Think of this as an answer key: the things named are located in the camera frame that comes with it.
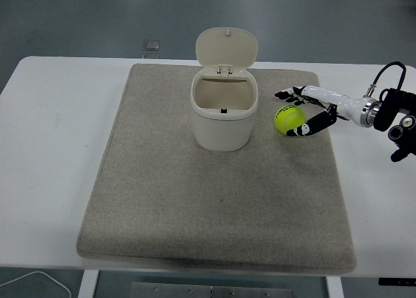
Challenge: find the beige fabric mat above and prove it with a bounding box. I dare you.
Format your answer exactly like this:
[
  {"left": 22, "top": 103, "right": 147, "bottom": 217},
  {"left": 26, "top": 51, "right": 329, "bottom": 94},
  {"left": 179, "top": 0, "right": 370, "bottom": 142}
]
[{"left": 76, "top": 62, "right": 358, "bottom": 273}]

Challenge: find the white table leg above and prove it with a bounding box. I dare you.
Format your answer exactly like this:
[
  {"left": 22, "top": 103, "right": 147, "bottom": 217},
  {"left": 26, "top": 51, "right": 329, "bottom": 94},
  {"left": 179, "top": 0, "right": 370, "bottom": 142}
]
[
  {"left": 79, "top": 270, "right": 98, "bottom": 298},
  {"left": 324, "top": 275, "right": 345, "bottom": 298}
]

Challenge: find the cream plastic bin with lid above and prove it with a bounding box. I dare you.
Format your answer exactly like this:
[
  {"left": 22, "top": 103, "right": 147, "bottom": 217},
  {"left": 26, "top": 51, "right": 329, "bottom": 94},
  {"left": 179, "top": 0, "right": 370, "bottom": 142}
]
[{"left": 190, "top": 27, "right": 260, "bottom": 152}]

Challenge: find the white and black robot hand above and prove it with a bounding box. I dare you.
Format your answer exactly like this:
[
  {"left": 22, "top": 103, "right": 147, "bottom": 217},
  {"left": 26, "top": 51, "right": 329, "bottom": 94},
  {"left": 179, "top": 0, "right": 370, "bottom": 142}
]
[{"left": 274, "top": 85, "right": 367, "bottom": 139}]

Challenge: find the white cable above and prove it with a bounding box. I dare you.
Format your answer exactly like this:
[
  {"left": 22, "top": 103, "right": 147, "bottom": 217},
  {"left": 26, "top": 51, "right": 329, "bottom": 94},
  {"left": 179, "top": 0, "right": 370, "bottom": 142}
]
[{"left": 0, "top": 271, "right": 72, "bottom": 298}]

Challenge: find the black table control panel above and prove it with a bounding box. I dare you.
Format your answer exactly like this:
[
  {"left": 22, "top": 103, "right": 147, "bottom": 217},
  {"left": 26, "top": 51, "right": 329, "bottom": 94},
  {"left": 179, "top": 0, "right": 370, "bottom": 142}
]
[{"left": 378, "top": 277, "right": 416, "bottom": 286}]

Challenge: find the yellow-green tennis ball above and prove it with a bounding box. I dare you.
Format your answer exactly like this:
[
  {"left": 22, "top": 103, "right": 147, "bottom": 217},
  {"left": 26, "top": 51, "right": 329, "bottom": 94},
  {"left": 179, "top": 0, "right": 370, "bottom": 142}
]
[{"left": 274, "top": 105, "right": 307, "bottom": 136}]

